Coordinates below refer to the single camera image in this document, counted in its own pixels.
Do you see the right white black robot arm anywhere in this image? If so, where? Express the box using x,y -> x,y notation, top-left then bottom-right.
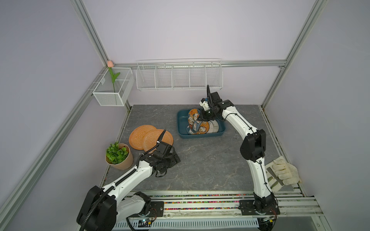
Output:
199,87 -> 279,216

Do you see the orange cork coaster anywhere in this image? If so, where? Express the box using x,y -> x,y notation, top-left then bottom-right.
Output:
129,125 -> 156,150
143,129 -> 174,152

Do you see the artificial pink tulip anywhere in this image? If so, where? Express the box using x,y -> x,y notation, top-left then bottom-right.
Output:
107,60 -> 120,93

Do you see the small potted green plant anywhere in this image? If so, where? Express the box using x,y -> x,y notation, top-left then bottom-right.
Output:
105,142 -> 134,170

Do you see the white mesh wall basket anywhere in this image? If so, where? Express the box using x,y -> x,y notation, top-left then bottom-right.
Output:
93,67 -> 135,106

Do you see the white green floral coaster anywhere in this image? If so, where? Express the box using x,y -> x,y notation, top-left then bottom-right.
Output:
208,120 -> 219,133

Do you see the white wire wall rack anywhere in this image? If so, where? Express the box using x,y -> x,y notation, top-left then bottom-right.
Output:
136,58 -> 224,90

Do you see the blue orange animals coaster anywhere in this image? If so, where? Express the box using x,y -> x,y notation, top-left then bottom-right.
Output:
187,109 -> 201,134

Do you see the back orange cork coaster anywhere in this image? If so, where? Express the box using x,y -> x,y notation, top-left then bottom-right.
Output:
129,125 -> 156,150

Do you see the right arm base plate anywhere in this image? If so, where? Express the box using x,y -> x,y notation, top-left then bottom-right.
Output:
238,199 -> 280,216

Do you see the white green work glove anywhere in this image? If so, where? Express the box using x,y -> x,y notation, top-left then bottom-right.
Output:
265,157 -> 301,192

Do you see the front orange cork coaster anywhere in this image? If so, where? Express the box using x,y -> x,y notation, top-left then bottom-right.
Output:
143,129 -> 174,152

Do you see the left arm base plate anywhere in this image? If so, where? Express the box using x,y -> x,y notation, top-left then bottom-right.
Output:
129,201 -> 164,218

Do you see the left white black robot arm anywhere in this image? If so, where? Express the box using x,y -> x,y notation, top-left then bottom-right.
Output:
77,141 -> 181,231

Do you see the teal plastic storage box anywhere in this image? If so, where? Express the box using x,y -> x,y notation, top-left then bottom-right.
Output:
177,108 -> 226,139

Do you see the blue orange cats coaster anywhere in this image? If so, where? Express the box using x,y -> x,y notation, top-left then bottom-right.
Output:
197,121 -> 209,134

